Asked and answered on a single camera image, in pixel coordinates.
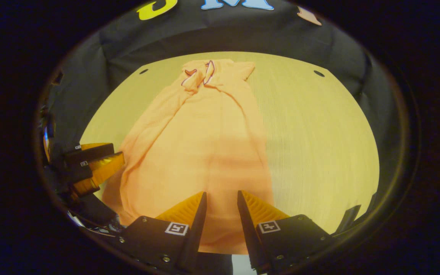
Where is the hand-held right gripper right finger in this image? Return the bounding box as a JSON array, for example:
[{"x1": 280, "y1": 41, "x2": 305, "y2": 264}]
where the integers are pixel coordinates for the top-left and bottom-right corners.
[{"x1": 237, "y1": 190, "x2": 333, "y2": 275}]

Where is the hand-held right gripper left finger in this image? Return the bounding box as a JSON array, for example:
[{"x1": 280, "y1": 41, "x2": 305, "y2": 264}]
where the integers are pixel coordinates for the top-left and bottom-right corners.
[{"x1": 119, "y1": 191, "x2": 207, "y2": 273}]

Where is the black backdrop cloth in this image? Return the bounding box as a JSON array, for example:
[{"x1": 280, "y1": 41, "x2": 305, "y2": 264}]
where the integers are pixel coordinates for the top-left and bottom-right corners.
[{"x1": 42, "y1": 0, "x2": 408, "y2": 230}]

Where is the orange T-shirt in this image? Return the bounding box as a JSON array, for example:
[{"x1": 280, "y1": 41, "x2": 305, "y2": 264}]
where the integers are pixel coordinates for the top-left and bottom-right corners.
[{"x1": 102, "y1": 59, "x2": 275, "y2": 254}]

